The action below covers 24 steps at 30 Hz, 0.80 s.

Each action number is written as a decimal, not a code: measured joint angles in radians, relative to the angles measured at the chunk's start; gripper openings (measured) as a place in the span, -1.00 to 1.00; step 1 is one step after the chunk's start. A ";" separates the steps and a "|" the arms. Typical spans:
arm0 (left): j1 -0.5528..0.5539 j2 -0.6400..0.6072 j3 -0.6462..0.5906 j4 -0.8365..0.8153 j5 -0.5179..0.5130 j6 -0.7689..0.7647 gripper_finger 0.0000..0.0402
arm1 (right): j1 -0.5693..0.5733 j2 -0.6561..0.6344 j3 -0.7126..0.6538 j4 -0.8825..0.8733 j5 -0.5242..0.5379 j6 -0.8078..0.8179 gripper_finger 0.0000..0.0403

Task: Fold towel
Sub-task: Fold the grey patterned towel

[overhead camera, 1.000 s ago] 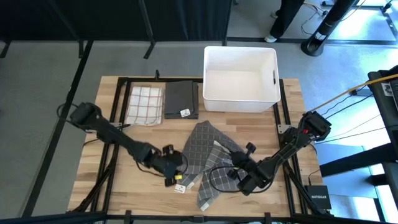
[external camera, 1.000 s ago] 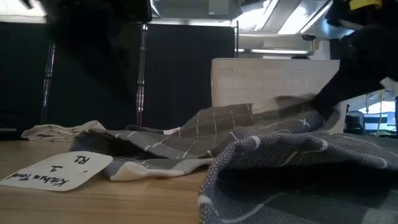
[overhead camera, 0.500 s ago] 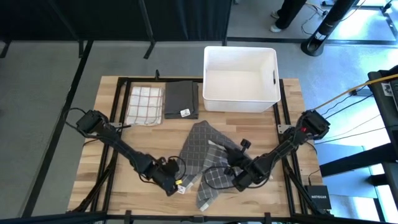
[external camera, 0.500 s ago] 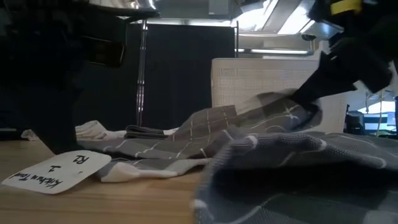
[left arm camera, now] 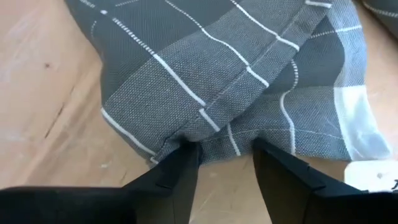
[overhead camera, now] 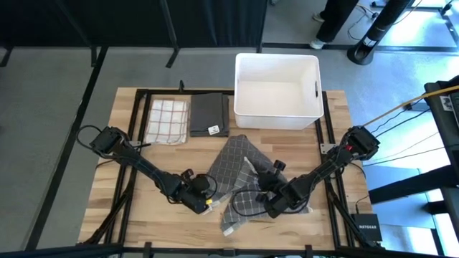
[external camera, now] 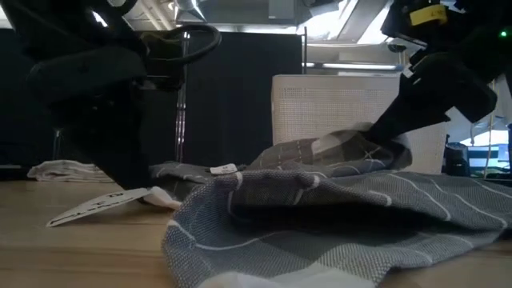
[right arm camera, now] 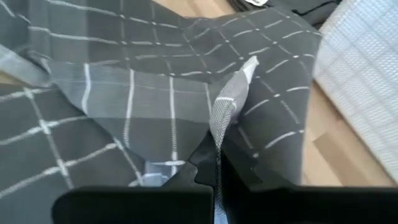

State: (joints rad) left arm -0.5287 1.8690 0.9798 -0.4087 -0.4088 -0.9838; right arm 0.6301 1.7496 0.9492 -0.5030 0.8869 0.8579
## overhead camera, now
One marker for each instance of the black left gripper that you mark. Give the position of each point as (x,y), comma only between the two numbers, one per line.
(193,202)

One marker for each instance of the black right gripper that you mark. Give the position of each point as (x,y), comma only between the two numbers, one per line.
(287,202)

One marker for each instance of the grey towel with white checks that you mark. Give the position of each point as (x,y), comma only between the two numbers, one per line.
(233,161)

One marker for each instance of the white towel with red checks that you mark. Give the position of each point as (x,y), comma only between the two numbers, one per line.
(166,122)

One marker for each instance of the grey terry towel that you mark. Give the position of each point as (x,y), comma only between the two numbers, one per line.
(208,111)

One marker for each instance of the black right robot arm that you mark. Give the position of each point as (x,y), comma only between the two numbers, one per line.
(322,172)

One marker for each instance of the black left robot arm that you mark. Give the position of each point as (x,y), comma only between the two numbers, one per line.
(143,166)

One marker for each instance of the white perforated laundry basket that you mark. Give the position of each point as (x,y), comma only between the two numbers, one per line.
(276,93)

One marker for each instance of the black floor bar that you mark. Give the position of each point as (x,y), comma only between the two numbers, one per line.
(287,46)

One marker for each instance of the black equipment cart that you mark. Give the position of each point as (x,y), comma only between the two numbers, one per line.
(443,118)

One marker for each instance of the person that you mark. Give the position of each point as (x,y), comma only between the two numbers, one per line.
(335,18)

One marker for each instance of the black folding screen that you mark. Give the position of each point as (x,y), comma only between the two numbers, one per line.
(125,21)

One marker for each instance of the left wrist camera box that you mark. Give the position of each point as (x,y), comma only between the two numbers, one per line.
(201,184)

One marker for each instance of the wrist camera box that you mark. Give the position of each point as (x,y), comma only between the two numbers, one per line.
(269,181)
(201,184)

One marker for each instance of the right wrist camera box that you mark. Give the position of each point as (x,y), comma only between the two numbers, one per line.
(269,181)

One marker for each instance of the grey metal bracket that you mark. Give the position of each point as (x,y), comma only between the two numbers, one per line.
(325,148)
(136,144)

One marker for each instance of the black Netgear network switch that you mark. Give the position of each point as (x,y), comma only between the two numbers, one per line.
(367,227)

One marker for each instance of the black rig frame beam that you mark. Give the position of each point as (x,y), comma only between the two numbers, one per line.
(55,179)
(54,252)
(412,184)

